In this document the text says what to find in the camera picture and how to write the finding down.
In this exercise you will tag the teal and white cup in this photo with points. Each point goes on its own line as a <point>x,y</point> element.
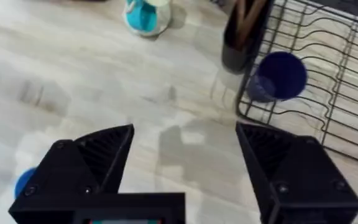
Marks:
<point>148,16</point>

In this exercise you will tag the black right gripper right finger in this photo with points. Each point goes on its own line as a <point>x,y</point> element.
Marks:
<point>297,183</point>

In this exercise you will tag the brown wooden utensil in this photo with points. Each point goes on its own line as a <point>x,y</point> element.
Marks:
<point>248,19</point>

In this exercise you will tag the dark blue cup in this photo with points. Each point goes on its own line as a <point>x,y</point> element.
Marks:
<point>280,77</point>

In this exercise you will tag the blue round object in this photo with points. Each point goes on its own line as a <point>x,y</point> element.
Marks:
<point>23,182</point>

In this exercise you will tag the black cutlery holder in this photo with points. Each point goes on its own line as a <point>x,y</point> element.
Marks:
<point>239,40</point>

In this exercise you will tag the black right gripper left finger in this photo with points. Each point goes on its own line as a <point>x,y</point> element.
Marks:
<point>73,168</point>

